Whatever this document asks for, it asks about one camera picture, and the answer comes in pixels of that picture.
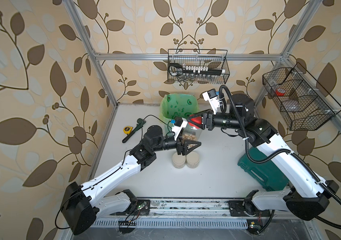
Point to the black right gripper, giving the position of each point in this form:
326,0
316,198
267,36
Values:
210,119

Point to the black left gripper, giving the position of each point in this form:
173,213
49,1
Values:
180,148

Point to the clear peanut jar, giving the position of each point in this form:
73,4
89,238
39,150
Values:
190,133

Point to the red jar lid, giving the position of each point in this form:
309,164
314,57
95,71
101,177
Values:
195,122

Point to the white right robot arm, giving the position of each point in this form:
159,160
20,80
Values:
310,193

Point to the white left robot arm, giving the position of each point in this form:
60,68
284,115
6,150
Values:
83,202

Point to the beige lid jar right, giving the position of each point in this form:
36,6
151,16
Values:
192,160

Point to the beige lid jar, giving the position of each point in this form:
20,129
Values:
178,161
192,160

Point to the beige lid jar left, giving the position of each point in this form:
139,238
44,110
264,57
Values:
178,161

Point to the green bin with bag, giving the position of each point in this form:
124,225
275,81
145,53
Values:
177,105

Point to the yellow tape measure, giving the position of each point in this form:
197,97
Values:
127,130

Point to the red object in basket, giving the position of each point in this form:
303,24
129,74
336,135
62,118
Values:
280,92

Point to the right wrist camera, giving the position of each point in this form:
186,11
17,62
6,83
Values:
213,99

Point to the black wire basket back wall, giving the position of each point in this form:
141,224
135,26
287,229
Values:
200,66

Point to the black wire basket wall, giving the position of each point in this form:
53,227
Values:
308,103
200,66

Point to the black socket set rail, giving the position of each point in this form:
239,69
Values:
177,70

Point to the black wire basket right wall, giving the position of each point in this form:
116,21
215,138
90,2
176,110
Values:
308,103

